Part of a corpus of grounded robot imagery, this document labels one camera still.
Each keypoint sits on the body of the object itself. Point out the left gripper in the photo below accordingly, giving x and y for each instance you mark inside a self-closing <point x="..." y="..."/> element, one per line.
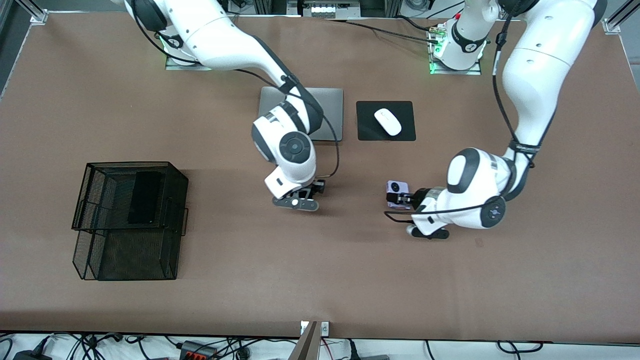
<point x="419" y="195"/>

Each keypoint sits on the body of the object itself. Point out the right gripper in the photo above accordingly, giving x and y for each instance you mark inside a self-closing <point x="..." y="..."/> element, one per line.
<point x="317" y="187"/>

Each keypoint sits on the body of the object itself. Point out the lilac flip phone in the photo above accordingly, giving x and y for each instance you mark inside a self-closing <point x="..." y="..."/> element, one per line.
<point x="395" y="194"/>

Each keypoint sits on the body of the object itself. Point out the long black slab phone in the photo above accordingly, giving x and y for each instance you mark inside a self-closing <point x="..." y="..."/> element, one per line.
<point x="145" y="197"/>

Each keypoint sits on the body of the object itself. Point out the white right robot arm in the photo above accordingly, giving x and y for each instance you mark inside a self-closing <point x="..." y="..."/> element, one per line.
<point x="225" y="40"/>

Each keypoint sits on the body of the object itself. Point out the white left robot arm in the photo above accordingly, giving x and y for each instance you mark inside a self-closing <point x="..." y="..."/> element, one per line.
<point x="535" y="75"/>

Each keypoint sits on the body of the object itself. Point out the white computer mouse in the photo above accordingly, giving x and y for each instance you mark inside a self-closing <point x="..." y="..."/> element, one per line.
<point x="388" y="121"/>

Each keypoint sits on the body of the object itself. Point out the black mouse pad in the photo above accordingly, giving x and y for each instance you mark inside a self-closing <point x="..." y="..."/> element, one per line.
<point x="367" y="130"/>

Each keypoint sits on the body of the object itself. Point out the silver closed laptop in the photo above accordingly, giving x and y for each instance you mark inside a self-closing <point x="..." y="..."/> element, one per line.
<point x="332" y="107"/>

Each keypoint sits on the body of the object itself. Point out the grey slanted beam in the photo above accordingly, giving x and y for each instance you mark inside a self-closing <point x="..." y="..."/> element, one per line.
<point x="306" y="347"/>

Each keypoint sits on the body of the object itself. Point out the white socket strip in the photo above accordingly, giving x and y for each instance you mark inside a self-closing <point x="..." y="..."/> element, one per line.
<point x="325" y="9"/>

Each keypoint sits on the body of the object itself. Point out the black orange power strip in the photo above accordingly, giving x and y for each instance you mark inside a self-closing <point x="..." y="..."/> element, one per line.
<point x="197" y="351"/>

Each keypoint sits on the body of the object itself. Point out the black mesh two-tier tray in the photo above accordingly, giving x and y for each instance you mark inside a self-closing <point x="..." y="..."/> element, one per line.
<point x="100" y="250"/>

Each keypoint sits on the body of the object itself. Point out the black power adapter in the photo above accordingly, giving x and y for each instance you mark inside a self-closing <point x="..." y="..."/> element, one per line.
<point x="30" y="355"/>

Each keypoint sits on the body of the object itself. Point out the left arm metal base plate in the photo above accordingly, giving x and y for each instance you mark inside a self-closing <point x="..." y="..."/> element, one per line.
<point x="455" y="72"/>

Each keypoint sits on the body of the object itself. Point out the small metal edge bracket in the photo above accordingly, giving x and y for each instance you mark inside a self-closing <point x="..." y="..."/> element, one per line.
<point x="325" y="328"/>

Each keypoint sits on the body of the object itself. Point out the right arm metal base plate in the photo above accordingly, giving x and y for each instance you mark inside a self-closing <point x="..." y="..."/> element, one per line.
<point x="180" y="67"/>

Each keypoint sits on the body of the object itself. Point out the aluminium frame profile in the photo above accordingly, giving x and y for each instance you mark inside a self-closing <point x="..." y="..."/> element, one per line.
<point x="37" y="16"/>
<point x="612" y="25"/>

